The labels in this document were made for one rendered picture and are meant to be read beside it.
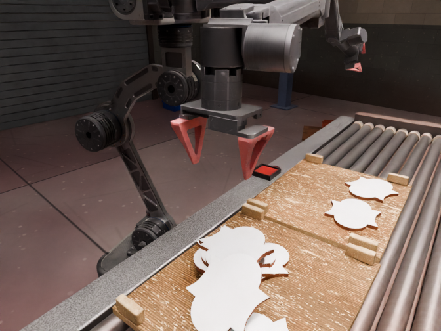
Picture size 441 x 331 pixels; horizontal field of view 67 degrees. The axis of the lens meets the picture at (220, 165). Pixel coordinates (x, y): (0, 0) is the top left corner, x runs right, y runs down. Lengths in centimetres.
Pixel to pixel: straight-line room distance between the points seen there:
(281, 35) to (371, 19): 576
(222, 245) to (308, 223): 28
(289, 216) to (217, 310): 37
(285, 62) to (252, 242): 39
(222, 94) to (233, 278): 32
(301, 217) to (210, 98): 52
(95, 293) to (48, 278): 156
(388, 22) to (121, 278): 571
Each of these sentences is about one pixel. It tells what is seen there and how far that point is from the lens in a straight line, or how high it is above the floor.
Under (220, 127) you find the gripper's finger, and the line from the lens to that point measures 45.
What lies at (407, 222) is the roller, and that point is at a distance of 101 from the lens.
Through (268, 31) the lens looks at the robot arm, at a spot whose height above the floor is 139.
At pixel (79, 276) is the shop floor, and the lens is 224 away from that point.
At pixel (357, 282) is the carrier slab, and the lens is 74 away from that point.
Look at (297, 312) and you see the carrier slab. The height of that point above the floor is 94.
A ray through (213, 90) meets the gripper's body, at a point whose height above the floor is 132.
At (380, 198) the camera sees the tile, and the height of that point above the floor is 95.
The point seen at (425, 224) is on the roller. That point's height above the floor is 92.
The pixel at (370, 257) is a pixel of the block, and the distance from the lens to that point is 78.
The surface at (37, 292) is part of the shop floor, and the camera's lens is 223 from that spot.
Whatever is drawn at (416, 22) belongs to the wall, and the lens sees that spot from 597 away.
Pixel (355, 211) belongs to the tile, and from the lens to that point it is 94.
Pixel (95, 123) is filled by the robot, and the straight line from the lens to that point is 166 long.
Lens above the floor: 141
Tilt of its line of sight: 24 degrees down
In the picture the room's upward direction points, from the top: straight up
